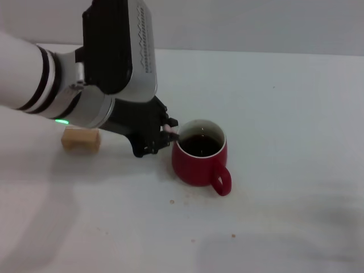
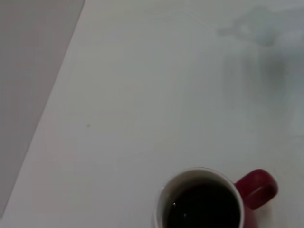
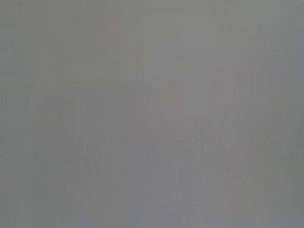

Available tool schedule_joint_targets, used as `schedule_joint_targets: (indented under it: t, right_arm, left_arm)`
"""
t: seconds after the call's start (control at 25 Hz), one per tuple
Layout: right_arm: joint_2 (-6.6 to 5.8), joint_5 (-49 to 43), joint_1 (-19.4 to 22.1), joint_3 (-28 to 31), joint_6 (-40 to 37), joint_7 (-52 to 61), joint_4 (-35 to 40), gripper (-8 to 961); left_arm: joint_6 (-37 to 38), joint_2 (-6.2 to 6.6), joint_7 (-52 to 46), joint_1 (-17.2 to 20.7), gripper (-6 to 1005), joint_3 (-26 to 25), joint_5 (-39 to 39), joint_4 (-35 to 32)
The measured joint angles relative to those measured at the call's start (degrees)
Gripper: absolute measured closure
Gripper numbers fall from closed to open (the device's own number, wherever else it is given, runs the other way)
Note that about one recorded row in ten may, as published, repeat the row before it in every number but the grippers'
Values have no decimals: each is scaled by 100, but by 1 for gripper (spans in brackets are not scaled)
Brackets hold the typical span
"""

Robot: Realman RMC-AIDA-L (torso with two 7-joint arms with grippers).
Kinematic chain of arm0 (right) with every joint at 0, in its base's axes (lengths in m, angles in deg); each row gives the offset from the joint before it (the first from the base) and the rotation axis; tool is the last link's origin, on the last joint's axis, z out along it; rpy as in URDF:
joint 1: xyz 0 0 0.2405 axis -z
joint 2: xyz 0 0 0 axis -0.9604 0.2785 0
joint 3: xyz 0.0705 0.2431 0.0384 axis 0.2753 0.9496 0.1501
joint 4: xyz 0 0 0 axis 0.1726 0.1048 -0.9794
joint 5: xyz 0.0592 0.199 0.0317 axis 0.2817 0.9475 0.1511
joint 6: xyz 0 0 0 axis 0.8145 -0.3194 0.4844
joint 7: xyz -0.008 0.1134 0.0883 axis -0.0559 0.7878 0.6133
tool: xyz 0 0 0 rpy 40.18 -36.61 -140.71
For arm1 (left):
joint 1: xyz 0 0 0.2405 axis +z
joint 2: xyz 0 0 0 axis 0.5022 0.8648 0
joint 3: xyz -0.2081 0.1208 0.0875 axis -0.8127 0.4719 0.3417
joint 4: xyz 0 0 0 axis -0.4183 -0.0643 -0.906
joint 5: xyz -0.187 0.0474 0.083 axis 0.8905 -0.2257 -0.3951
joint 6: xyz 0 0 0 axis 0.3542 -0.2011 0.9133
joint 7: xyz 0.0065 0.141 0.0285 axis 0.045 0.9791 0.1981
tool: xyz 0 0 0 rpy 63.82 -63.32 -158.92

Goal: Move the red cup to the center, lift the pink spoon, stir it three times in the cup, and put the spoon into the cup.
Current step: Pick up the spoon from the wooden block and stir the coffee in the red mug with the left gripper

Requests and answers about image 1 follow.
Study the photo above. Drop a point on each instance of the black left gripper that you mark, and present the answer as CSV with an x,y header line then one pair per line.
x,y
136,125

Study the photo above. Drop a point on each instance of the red ceramic coffee cup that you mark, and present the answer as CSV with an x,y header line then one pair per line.
x,y
193,170

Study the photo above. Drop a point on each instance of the plain light wooden block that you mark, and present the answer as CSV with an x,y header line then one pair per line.
x,y
82,139

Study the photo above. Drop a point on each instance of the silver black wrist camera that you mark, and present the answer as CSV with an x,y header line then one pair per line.
x,y
113,51

